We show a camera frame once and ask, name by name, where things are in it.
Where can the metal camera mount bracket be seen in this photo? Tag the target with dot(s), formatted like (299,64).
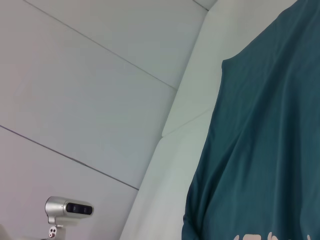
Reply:
(56,232)

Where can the teal t-shirt with beige print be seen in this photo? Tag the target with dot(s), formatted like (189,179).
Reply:
(262,125)

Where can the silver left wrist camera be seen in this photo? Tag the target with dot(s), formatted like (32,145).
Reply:
(60,208)

